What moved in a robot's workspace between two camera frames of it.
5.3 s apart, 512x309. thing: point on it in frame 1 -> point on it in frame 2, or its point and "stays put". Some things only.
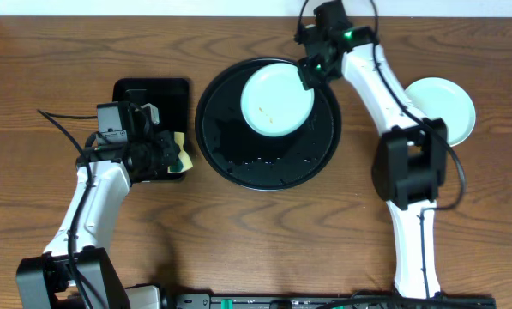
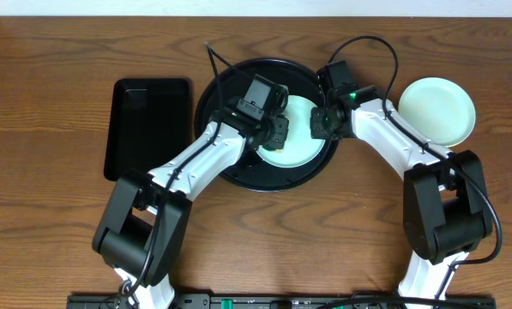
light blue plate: [438, 98] stays put
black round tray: [252, 159] stays put
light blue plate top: [274, 101] -> [300, 148]
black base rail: [332, 301] stays put
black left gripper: [168, 150] -> [277, 132]
